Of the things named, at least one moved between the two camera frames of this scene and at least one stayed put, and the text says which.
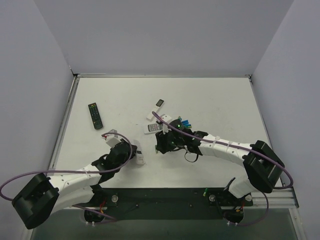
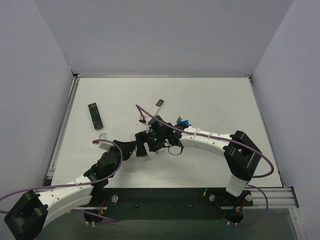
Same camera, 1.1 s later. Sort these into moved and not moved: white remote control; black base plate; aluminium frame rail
Moved: white remote control
Not moved: aluminium frame rail; black base plate
